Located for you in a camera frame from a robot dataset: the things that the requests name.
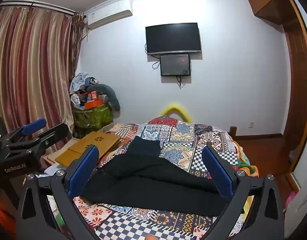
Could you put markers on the white curtain rail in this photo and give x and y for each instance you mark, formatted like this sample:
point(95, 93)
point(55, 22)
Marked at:
point(38, 6)

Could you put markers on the striped red beige curtain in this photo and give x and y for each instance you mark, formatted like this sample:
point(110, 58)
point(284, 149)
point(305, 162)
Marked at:
point(31, 67)

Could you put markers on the green patterned basket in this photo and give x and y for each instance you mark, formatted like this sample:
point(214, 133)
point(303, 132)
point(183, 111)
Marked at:
point(93, 118)

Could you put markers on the dark wooden bed post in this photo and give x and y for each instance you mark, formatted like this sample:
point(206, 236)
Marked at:
point(233, 132)

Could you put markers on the small black wall monitor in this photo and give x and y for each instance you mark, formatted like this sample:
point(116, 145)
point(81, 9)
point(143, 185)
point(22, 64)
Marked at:
point(175, 65)

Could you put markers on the black wall television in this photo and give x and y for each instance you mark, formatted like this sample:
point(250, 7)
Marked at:
point(173, 38)

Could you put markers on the light wooden board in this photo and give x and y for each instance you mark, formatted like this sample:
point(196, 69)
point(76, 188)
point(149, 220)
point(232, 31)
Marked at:
point(53, 160)

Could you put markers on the white door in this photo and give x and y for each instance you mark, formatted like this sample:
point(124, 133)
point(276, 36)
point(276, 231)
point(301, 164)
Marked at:
point(304, 205)

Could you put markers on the yellow curved foam tube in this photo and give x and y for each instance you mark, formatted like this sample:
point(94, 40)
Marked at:
point(176, 107)

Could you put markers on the wooden lap desk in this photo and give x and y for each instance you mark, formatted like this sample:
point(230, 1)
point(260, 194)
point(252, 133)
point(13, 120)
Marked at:
point(93, 143)

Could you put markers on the small red box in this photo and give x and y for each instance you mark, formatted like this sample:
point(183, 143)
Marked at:
point(94, 95)

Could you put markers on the dark teal garment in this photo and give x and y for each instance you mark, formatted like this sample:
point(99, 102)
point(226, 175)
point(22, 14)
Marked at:
point(144, 147)

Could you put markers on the pile of mixed clothes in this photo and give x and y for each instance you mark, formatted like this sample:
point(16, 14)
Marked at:
point(79, 82)

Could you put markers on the orange box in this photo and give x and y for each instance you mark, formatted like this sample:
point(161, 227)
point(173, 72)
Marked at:
point(93, 104)

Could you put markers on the patchwork printed blanket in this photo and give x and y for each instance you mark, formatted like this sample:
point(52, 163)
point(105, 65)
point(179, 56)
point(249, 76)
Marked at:
point(188, 135)

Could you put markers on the white air conditioner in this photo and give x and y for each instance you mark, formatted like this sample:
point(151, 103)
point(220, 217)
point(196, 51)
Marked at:
point(108, 16)

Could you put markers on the black pants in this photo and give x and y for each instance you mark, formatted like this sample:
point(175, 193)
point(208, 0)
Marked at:
point(148, 180)

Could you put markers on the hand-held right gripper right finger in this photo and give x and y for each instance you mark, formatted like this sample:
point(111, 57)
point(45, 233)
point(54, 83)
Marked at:
point(218, 172)

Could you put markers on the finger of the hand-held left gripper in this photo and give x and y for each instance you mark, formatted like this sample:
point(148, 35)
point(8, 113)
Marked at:
point(54, 132)
point(34, 126)

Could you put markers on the grey long pillow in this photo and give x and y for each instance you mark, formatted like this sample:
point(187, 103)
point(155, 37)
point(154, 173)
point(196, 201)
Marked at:
point(111, 95)

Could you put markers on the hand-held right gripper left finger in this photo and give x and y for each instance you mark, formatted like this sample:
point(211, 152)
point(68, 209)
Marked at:
point(83, 172)

